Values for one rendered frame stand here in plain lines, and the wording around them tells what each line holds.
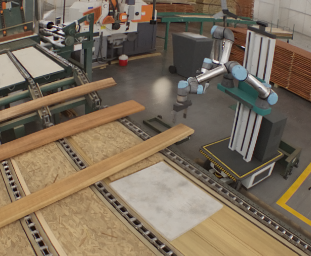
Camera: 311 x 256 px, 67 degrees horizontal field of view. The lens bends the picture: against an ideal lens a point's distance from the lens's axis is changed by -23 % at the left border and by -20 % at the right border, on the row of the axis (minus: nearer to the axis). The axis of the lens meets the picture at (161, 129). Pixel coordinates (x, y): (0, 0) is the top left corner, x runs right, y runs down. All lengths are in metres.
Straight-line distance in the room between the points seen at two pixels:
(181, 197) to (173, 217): 0.20
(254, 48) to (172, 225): 1.93
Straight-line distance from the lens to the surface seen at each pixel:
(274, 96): 2.47
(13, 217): 1.73
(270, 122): 3.02
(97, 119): 2.55
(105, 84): 3.16
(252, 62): 2.92
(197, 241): 1.63
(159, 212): 1.73
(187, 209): 1.77
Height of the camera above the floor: 2.10
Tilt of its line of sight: 30 degrees down
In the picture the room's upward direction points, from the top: 5 degrees clockwise
